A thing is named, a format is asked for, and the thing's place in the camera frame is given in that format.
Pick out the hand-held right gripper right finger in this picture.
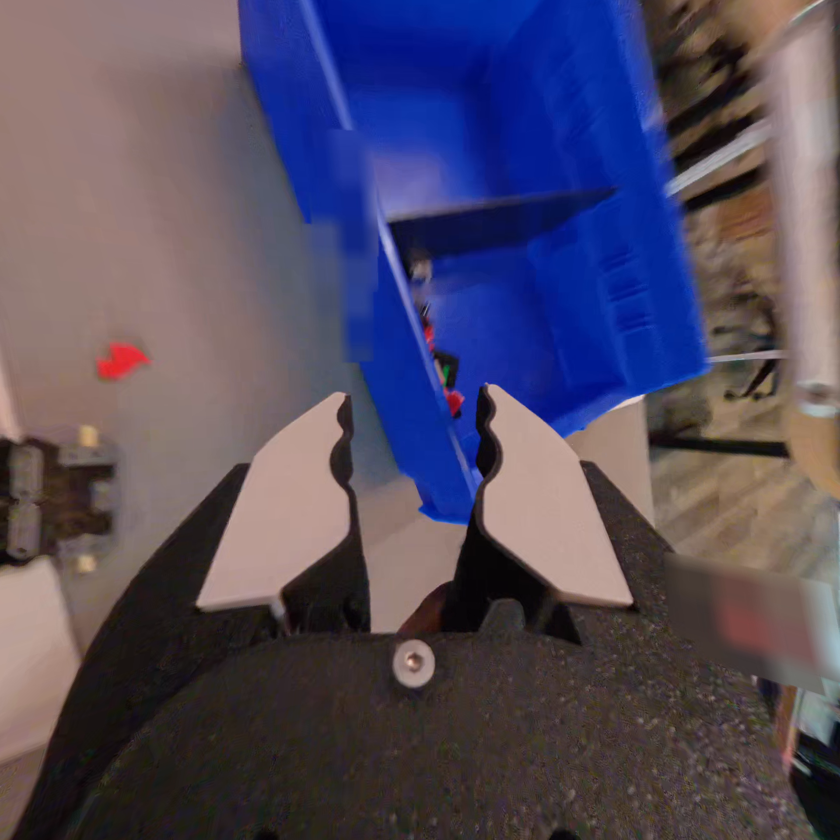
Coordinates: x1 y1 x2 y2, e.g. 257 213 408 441
441 384 635 634

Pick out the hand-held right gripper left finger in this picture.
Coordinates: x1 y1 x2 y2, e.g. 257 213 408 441
196 392 373 635

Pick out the pile of small lego pieces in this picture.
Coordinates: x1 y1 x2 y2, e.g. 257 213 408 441
408 249 468 421

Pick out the blue plastic bin with divider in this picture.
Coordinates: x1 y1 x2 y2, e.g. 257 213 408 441
238 0 711 526

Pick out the angled red lego piece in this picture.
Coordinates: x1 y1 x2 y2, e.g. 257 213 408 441
97 341 153 382

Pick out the white instruction booklet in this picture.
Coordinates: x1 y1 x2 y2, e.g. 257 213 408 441
0 558 81 765

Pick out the grey metal pole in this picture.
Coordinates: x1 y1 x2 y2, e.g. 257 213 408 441
764 0 840 421

